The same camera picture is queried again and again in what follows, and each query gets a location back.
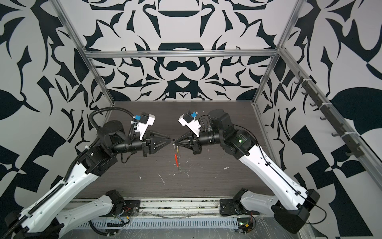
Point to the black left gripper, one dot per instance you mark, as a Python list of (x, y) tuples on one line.
[(145, 146)]

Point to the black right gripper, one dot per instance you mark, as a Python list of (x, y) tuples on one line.
[(196, 145)]

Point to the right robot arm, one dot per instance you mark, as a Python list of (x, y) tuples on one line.
[(290, 203)]

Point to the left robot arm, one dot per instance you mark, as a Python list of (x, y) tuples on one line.
[(48, 219)]

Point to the small circuit board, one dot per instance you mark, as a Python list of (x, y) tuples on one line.
[(245, 225)]

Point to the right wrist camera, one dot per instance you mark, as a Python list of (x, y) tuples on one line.
[(189, 119)]

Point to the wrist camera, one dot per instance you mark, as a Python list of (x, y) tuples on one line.
[(189, 119), (141, 122)]

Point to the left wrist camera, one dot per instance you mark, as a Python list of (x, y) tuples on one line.
[(141, 122)]

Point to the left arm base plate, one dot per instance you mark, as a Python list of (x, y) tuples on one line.
[(129, 208)]

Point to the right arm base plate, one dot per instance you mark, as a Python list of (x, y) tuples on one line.
[(231, 207)]

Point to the slotted cable duct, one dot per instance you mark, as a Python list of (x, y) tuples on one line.
[(161, 223)]

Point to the wall hook rack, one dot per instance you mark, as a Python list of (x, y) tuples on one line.
[(331, 115)]

